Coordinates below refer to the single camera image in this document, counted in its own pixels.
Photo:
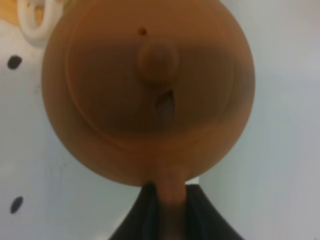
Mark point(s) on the far white teacup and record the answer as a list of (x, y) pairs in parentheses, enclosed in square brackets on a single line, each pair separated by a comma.
[(40, 35)]

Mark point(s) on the brown clay teapot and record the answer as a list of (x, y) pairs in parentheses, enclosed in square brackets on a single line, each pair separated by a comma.
[(149, 91)]

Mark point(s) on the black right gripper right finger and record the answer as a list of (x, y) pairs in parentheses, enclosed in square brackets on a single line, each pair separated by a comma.
[(203, 221)]

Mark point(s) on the far orange coaster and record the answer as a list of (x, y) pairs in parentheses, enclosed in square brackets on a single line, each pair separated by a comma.
[(10, 12)]

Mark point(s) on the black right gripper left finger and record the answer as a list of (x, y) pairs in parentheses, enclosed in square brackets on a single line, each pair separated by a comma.
[(143, 222)]

